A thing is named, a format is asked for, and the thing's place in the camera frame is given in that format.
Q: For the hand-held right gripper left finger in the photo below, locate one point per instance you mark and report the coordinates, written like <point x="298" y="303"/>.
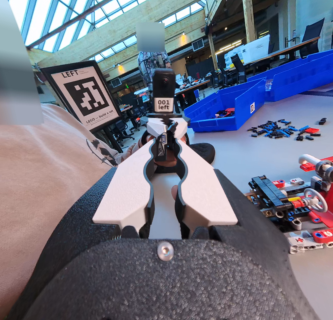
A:
<point x="122" y="195"/>

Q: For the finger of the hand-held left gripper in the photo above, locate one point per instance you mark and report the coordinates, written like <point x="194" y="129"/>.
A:
<point x="182" y="128"/>
<point x="156" y="128"/>

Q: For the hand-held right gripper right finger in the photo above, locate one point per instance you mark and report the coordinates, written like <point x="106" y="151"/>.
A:
<point x="208" y="195"/>

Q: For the long black lego piece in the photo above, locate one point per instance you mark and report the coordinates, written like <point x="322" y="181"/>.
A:
<point x="160" y="149"/>

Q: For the lego car chassis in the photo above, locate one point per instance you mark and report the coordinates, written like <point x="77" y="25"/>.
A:
<point x="270" y="192"/>

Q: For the person's left forearm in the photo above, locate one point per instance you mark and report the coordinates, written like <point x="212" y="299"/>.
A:
<point x="130" y="151"/>

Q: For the person's right hand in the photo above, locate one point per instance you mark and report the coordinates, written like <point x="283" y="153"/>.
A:
<point x="175" y="192"/>

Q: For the person's left hand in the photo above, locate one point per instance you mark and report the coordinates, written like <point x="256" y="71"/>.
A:
<point x="167" y="162"/>

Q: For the black wrist rest pad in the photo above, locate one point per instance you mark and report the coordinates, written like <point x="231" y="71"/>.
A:
<point x="203" y="151"/>

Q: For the black framed marker sign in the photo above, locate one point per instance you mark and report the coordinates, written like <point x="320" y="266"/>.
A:
<point x="104" y="113"/>

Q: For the blue bin with square label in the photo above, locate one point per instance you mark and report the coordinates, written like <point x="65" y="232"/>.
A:
<point x="247" y="104"/>

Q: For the black office chair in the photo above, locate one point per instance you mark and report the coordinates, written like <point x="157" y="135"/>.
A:
<point x="238" y="65"/>
<point x="313" y="31"/>

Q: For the pile of black blue pins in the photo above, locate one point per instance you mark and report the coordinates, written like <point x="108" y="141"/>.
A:
<point x="273" y="131"/>

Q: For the small clear plastic bag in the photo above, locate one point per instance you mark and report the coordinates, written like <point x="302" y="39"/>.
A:
<point x="268" y="85"/>

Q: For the stack of white storage boxes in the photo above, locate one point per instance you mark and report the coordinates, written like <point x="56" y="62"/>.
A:
<point x="257" y="49"/>

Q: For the long blue storage bin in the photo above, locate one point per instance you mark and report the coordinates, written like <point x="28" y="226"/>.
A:
<point x="299" y="78"/>

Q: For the long wooden desk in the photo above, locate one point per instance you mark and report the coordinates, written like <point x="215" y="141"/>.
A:
<point x="294" y="48"/>

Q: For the black desk mat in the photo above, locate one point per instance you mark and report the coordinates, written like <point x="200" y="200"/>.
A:
<point x="320" y="93"/>

